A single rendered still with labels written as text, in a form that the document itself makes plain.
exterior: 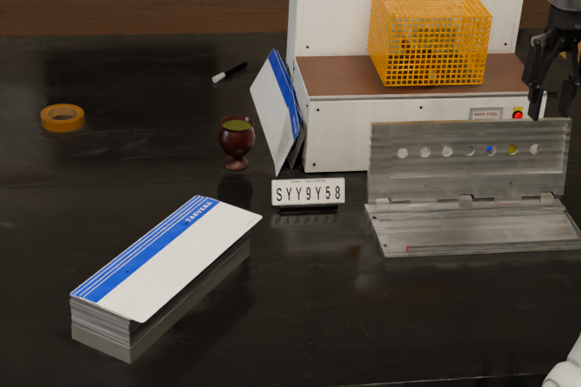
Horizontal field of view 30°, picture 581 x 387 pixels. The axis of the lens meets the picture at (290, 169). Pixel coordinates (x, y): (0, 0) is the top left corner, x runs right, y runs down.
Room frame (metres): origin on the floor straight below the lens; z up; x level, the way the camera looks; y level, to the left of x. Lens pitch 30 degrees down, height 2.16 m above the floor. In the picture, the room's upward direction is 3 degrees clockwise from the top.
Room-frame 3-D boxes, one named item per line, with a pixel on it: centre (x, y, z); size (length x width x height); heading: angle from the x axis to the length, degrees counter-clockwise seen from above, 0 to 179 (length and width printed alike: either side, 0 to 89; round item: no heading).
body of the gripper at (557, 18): (1.90, -0.50, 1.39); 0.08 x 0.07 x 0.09; 109
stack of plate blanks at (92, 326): (1.66, 0.22, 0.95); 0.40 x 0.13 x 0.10; 152
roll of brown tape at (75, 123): (2.33, 0.56, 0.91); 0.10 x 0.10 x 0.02
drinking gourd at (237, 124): (2.17, 0.13, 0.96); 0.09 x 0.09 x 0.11
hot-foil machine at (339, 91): (2.40, -0.37, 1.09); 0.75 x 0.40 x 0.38; 100
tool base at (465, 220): (1.94, -0.40, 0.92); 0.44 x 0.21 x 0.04; 100
